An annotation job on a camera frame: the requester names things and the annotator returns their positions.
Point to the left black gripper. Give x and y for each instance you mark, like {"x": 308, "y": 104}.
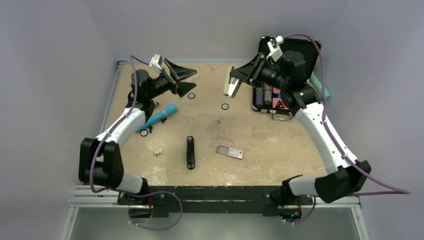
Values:
{"x": 182, "y": 88}

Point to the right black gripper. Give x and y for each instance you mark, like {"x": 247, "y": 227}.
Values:
{"x": 254, "y": 68}

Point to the beige green stapler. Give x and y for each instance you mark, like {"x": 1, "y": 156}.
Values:
{"x": 231, "y": 84}

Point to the black stapler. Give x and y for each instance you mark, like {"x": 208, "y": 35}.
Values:
{"x": 190, "y": 153}

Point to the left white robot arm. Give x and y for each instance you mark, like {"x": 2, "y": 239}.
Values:
{"x": 100, "y": 160}

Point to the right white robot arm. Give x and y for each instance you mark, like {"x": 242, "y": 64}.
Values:
{"x": 344, "y": 176}

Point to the blue cylindrical bottle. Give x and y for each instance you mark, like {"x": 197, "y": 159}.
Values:
{"x": 166, "y": 112}

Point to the black poker chip case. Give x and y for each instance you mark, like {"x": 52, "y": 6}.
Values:
{"x": 295, "y": 66}

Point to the cream chess knight piece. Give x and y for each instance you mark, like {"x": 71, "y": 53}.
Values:
{"x": 158, "y": 152}

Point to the red white staple box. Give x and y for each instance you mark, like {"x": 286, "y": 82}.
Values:
{"x": 229, "y": 152}

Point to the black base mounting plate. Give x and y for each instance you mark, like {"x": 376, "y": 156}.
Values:
{"x": 265, "y": 200}

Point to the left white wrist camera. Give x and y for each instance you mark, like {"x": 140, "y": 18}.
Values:
{"x": 156, "y": 62}

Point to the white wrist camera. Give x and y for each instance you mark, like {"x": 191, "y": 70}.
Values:
{"x": 156, "y": 62}
{"x": 275, "y": 51}

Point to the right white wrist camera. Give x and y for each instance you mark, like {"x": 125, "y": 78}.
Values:
{"x": 275, "y": 51}

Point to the teal cylindrical handle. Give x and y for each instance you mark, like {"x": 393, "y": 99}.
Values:
{"x": 317, "y": 84}

